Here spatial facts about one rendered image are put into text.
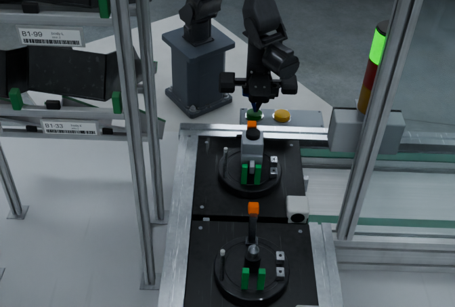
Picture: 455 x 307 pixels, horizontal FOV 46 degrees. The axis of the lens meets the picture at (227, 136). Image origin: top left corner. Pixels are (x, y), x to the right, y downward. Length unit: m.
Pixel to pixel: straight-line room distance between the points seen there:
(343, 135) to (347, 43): 2.64
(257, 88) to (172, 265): 0.44
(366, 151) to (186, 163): 0.46
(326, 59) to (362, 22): 0.56
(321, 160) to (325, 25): 2.50
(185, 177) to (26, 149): 0.47
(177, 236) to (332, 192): 0.38
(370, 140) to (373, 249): 0.31
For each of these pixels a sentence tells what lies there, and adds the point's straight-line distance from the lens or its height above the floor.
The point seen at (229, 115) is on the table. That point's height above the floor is 0.86.
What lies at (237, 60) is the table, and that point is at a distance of 1.75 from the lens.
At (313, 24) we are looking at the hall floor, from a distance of 3.75.
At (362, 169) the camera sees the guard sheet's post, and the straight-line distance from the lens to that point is 0.98.
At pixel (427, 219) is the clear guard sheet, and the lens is 1.14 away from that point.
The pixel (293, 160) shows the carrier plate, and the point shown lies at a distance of 1.25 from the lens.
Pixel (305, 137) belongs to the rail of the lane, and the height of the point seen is 0.96.
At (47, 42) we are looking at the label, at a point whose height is 1.43.
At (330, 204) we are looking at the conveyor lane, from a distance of 1.24.
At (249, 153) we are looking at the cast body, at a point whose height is 1.06.
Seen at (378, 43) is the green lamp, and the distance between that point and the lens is 0.86.
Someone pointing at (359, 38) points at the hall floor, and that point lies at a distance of 3.66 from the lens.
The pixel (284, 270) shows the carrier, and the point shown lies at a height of 0.99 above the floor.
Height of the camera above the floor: 1.83
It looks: 42 degrees down
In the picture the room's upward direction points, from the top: 2 degrees clockwise
